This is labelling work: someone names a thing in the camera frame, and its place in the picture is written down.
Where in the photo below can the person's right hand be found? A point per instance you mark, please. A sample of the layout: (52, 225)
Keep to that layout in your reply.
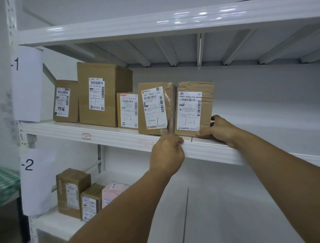
(222, 131)

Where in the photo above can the person's left hand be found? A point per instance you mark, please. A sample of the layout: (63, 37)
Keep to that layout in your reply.
(167, 155)

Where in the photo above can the white metal shelf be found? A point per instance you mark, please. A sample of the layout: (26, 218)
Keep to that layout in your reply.
(225, 150)

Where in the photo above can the small parcel yellow tape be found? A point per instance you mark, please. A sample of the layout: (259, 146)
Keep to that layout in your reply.
(118, 112)

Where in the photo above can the pink package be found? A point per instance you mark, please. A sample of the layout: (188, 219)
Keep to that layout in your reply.
(112, 190)

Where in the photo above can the brown box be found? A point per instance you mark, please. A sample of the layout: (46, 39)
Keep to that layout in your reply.
(82, 180)

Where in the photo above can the brown parcel marked 7936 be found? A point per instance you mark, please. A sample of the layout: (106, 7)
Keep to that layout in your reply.
(73, 100)

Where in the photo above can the person's right forearm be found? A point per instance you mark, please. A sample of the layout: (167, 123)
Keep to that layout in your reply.
(282, 175)

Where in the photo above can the person's left forearm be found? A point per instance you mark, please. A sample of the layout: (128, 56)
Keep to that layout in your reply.
(125, 212)

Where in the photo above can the white paper shelf label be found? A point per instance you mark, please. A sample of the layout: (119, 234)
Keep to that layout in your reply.
(27, 95)
(37, 187)

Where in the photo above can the green checked tablecloth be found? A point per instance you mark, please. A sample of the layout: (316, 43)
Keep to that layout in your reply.
(8, 185)

